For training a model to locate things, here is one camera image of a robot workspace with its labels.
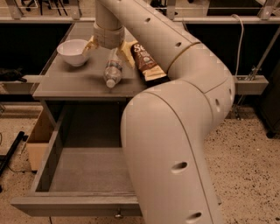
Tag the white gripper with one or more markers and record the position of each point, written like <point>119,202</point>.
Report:
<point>108,38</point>

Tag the clear plastic water bottle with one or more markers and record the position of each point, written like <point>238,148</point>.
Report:
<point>113,70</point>

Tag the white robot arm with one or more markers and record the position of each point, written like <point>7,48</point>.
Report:
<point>164,127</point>

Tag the open grey top drawer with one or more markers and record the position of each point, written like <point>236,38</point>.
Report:
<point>84,172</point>

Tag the metal drawer knob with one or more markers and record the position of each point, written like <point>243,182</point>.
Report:
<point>118,214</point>

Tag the white ceramic bowl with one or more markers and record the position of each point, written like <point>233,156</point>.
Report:
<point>72,53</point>

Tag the brown sea salt chips bag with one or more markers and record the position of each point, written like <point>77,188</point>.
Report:
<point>148,67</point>

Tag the grey wooden cabinet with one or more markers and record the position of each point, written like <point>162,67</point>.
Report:
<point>64,86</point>

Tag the cardboard box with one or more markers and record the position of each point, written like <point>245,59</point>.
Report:
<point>38,140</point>

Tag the black floor stand leg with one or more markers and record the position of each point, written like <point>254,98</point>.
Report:
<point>4,159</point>

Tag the aluminium frame rail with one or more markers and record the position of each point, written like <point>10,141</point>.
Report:
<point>186,11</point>

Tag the black cloth on rail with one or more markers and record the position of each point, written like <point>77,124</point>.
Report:
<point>11,75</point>

